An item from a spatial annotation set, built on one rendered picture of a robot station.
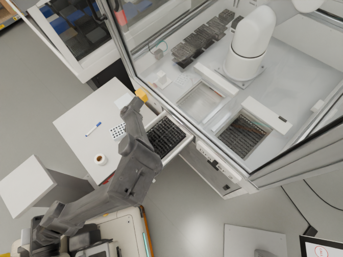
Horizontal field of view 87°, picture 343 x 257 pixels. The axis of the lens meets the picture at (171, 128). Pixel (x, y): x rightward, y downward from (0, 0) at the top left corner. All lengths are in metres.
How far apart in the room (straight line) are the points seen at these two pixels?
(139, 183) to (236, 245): 1.55
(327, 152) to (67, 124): 1.43
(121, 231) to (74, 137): 0.81
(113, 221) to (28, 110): 1.92
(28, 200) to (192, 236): 1.28
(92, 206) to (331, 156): 0.55
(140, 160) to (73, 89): 2.45
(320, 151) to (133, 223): 1.40
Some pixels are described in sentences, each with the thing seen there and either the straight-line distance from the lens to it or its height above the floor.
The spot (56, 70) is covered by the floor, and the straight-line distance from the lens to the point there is 3.20.
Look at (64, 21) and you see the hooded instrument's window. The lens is 1.37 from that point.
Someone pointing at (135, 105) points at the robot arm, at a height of 1.18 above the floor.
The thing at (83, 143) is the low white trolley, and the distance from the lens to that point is 1.38.
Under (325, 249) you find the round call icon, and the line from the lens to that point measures 0.99.
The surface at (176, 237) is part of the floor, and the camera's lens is 1.88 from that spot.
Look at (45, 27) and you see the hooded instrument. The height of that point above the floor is 1.26.
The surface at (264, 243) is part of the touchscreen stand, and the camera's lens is 1.95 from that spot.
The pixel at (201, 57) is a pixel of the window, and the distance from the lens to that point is 0.57.
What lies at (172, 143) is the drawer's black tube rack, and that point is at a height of 0.90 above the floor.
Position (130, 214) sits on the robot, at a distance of 1.65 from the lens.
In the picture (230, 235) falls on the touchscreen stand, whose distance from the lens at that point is 1.88.
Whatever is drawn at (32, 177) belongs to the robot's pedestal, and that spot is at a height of 0.76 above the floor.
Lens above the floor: 1.87
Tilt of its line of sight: 65 degrees down
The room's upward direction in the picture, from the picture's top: 12 degrees counter-clockwise
